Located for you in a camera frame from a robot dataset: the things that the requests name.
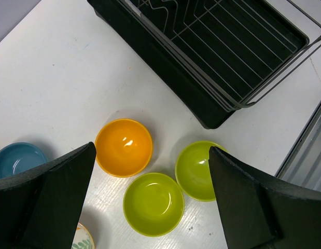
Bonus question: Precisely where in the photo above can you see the lime green bowl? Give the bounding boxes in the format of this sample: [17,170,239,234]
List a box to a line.
[123,172,185,237]
[175,141,226,202]

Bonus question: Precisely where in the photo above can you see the orange plastic bowl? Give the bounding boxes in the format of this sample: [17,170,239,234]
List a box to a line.
[94,118,153,177]

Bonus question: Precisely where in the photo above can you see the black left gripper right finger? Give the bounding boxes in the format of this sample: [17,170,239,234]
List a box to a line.
[208,146,321,248]

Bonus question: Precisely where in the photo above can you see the black drip tray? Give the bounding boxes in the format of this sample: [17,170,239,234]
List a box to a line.
[87,0,311,130]

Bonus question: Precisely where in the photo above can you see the grey wire dish rack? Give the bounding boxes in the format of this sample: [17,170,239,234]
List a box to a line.
[121,1,321,112]

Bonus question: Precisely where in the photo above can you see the floral orange green bowl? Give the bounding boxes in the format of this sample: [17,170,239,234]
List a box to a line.
[71,223,95,249]

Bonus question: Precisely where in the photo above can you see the blue ceramic bowl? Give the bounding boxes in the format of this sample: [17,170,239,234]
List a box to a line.
[0,142,48,179]

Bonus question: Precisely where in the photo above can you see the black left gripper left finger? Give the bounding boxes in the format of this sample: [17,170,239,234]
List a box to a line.
[0,142,96,248]

